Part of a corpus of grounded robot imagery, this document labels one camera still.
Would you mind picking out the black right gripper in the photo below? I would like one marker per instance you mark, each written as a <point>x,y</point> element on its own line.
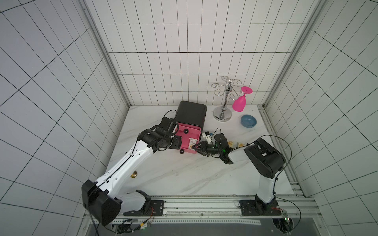
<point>205,148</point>

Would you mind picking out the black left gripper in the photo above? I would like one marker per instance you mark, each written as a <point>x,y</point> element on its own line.
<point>176,143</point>

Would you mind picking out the pink drawer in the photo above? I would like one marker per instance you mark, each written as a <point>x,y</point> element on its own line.
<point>186,132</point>

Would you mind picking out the black drawer cabinet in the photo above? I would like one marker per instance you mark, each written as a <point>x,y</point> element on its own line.
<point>191,113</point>

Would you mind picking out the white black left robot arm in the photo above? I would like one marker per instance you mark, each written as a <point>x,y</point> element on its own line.
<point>101,198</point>

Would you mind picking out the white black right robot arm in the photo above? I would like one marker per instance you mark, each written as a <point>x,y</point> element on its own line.
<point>267,160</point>

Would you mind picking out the chrome wine glass rack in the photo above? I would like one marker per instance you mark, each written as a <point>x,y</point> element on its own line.
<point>226,90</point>

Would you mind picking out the small blue bowl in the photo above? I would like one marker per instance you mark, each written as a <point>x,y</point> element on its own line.
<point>248,121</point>

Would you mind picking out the pink wine glass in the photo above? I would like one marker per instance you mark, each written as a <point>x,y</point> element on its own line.
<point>240,103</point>

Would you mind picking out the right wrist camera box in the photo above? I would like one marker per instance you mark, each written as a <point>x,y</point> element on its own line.
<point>208,137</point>

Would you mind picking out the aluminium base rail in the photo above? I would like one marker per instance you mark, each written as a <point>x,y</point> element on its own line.
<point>201,209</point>

